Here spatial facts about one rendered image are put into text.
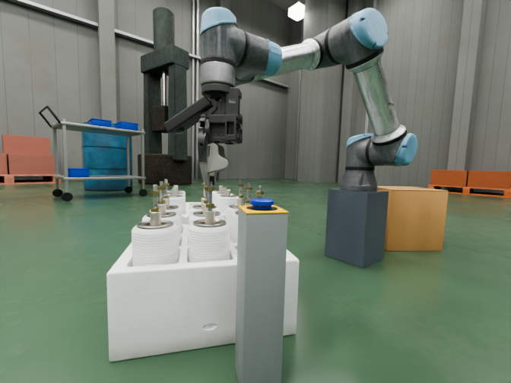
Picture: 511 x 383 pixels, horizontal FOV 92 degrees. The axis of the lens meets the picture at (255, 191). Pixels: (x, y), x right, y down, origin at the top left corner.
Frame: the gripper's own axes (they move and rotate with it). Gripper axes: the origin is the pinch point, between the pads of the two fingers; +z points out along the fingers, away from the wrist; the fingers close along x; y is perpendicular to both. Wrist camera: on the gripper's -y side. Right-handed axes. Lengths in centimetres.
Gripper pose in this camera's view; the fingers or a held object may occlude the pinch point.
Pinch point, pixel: (207, 179)
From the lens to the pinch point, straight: 57.9
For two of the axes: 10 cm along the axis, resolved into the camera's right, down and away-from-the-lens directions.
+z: -0.3, 10.0, 0.9
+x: 1.5, -0.9, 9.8
